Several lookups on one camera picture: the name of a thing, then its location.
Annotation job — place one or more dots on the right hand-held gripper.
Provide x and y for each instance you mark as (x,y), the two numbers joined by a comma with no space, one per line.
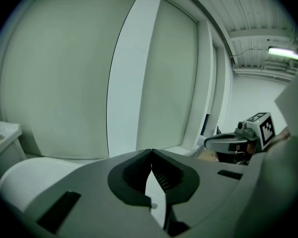
(259,130)

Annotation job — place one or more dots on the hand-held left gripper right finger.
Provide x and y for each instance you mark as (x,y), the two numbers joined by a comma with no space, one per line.
(213,197)

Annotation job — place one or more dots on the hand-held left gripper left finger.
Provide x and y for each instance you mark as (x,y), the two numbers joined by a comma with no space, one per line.
(94,207)

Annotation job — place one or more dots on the white bathtub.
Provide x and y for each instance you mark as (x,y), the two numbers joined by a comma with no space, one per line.
(39,177)

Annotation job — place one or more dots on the person's right forearm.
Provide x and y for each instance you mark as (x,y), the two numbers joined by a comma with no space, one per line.
(280,136)

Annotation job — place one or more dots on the brown cardboard box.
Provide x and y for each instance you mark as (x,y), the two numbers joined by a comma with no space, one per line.
(208,155)

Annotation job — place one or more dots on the blue panel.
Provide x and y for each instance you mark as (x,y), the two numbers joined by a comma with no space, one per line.
(205,124)

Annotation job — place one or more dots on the white ceiling pipe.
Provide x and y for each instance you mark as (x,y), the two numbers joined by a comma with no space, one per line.
(263,72)

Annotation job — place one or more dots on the narrow frosted window pane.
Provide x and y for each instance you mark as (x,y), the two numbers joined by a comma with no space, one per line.
(167,83)

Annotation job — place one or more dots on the fluorescent ceiling light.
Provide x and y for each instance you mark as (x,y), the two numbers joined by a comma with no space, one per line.
(284,52)

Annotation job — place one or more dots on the white window pillar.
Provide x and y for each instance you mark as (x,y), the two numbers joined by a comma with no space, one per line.
(131,83)

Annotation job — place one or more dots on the white counter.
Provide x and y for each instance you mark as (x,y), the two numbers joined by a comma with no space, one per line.
(5,140)

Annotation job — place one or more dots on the large frosted window pane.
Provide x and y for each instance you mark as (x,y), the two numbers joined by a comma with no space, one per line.
(57,78)

